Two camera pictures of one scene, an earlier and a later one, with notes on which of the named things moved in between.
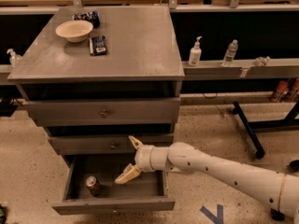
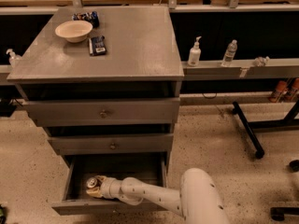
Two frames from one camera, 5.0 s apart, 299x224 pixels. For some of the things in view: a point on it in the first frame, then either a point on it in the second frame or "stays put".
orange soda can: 93,186 stays put
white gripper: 143,158 -> 107,188
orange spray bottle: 282,86 stays put
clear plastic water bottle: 231,52 stays put
